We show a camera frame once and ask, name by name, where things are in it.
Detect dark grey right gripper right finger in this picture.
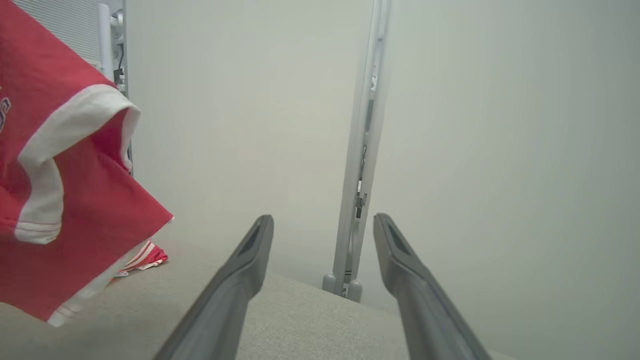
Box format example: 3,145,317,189
373,213,493,360

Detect grey slatted blind panel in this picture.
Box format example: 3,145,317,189
12,0,103,68

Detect grey partition post with feet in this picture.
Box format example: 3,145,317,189
322,0,393,303

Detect red basketball shorts number print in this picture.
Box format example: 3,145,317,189
0,0,175,328

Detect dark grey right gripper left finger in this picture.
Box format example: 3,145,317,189
152,214,275,360

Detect red jersey white side panels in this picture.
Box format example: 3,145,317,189
114,240,169,279

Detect grey wheeled cart leg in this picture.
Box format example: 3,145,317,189
96,0,135,177

